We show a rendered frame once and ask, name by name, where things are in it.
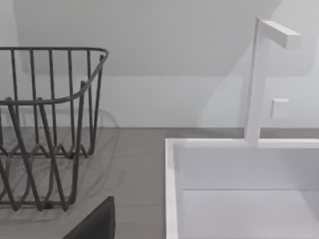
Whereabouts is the tall white tap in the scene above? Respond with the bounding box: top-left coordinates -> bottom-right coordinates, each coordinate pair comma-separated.
244,17 -> 302,148

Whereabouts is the dark grey wire basket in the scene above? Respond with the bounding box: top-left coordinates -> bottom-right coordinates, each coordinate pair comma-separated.
0,46 -> 109,212

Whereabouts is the white sink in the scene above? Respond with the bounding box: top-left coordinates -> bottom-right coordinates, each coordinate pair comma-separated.
164,138 -> 319,239

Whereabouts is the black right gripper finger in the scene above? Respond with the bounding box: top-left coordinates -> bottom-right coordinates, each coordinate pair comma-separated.
62,196 -> 116,239

